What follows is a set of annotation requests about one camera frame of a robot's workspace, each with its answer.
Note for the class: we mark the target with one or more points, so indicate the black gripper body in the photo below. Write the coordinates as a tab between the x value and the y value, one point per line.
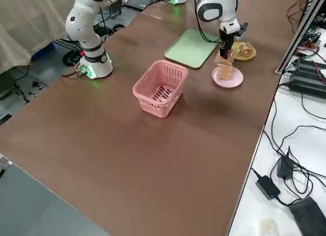
227	38

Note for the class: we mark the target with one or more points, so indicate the green rectangular tray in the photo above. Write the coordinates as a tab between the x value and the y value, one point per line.
188	47

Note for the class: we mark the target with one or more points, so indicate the small pink slotted basket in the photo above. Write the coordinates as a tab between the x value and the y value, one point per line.
159	115

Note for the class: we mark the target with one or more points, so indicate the yellow round plate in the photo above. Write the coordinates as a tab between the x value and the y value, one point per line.
250	56

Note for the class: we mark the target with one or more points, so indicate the white round plate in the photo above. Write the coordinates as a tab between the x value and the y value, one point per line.
238	79

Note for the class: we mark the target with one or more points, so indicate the black power supply unit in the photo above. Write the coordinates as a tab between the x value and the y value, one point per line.
308	87
310	67

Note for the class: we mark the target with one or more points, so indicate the black plug adapter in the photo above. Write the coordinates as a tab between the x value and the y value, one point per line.
285	167

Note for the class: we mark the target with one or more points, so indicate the white desk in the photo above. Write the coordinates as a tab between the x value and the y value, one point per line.
313	154

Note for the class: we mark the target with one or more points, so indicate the black power brick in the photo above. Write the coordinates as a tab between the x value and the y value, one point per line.
267	186

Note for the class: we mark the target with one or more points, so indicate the pale round snack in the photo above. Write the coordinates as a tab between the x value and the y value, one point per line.
267	225

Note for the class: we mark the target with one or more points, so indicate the blue crate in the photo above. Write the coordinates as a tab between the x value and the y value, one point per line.
43	51

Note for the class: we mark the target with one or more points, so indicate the black fabric pouch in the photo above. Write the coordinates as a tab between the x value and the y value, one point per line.
308	215

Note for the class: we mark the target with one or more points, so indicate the beige curtain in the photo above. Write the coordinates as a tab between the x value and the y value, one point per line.
25	29

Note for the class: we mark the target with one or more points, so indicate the aluminium frame post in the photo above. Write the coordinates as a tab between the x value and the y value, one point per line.
298	29

